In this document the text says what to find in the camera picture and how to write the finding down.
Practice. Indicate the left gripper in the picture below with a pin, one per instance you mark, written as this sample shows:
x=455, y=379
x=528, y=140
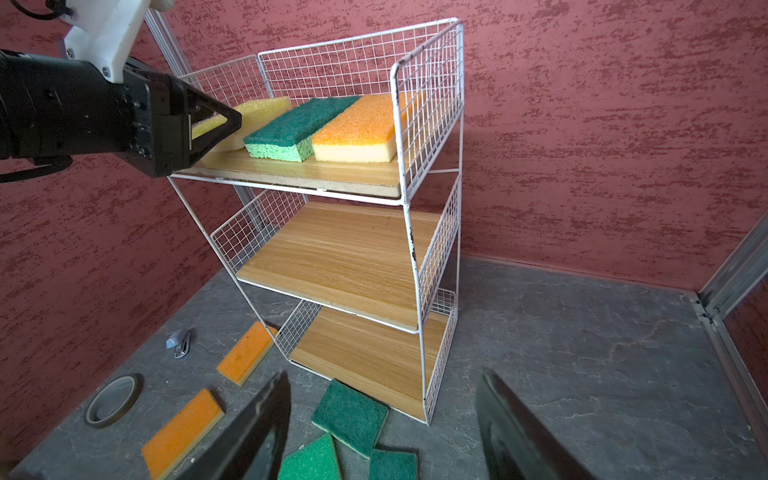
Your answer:
x=171, y=125

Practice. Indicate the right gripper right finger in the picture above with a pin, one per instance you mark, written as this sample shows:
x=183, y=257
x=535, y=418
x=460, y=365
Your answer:
x=516, y=445

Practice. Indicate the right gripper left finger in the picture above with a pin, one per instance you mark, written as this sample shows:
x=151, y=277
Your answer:
x=252, y=446

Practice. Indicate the yellow sponge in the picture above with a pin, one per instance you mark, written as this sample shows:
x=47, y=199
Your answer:
x=256, y=114

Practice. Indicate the dark green sponge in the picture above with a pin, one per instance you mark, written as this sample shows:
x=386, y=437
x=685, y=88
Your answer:
x=353, y=418
x=393, y=465
x=289, y=137

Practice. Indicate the white wire shelf rack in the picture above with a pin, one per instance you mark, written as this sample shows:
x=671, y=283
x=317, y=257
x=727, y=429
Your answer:
x=422, y=68

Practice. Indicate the orange sponge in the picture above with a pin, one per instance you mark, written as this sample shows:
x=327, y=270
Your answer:
x=244, y=358
x=363, y=133
x=172, y=443

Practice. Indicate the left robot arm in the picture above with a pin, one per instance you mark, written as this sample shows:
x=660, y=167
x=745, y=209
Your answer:
x=54, y=109

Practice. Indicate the bottom wooden shelf board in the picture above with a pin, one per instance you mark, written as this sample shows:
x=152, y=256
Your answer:
x=390, y=365

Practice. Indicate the wooden shelf board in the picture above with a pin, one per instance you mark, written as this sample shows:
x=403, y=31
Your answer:
x=390, y=365
x=358, y=259
x=366, y=179

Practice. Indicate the top wooden shelf board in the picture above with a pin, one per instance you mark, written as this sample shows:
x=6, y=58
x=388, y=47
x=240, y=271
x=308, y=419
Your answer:
x=366, y=179

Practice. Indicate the middle wooden shelf board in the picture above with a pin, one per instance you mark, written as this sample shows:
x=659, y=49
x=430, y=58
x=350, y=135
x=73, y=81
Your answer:
x=358, y=259

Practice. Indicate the bright green sponge middle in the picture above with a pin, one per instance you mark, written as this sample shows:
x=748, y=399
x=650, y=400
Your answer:
x=316, y=461

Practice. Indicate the dark green sponge top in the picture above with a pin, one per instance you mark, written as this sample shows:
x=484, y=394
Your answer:
x=353, y=418

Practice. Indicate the small white stapler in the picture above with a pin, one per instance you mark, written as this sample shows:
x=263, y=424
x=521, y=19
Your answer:
x=179, y=342

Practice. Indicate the black tape roll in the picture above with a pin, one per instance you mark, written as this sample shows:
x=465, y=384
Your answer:
x=113, y=401

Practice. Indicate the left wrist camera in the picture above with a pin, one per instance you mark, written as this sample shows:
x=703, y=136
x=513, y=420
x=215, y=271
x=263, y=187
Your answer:
x=103, y=32

